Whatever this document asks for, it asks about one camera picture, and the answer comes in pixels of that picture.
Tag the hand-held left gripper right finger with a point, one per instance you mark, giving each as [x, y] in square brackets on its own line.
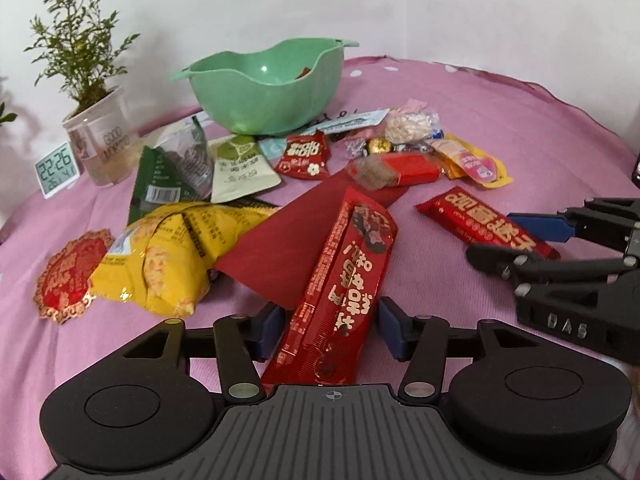
[392, 332]

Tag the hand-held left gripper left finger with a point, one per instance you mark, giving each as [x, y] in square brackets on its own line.
[272, 330]

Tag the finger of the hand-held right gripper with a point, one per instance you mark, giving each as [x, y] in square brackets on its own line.
[540, 226]
[560, 267]

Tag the long red snack packet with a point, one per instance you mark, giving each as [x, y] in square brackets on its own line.
[340, 285]

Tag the red snack packet white letters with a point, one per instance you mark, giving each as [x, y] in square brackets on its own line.
[465, 215]

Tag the green plastic bowl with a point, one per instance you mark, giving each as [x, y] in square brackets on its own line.
[250, 105]

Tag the yellow pink snack packet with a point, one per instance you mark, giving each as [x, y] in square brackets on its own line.
[470, 162]

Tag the pink dotted tablecloth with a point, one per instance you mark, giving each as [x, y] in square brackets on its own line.
[500, 125]

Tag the yellow chip bag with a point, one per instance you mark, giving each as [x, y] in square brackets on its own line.
[160, 270]

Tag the red clear wrapped bar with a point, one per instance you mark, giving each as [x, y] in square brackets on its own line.
[410, 169]

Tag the clear wrapped brown candy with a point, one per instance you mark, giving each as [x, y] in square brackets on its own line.
[369, 172]

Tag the cream green snack packet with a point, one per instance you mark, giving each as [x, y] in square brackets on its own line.
[240, 170]

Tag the clear puffed snack packet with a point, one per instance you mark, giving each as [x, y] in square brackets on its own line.
[407, 127]

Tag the small red snack packet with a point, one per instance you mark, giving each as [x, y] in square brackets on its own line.
[302, 155]

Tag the gold foil chocolate ball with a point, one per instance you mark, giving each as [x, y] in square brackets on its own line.
[379, 146]

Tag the dark green snack packet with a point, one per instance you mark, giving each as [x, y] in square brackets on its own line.
[157, 182]

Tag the silver foil candy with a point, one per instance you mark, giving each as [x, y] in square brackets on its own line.
[357, 146]

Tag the grey green foil packet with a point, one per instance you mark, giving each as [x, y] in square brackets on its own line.
[192, 155]

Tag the red gold paper ornament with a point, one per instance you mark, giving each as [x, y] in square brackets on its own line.
[65, 280]

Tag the light blue flat packet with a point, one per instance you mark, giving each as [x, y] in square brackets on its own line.
[350, 120]

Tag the white plant pot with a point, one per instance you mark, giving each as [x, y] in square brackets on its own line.
[107, 160]

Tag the white digital clock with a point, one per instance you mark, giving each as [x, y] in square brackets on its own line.
[55, 170]

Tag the feathery green plant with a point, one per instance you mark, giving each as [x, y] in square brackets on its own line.
[80, 60]

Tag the broad leaf plant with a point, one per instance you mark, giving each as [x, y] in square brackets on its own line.
[6, 117]

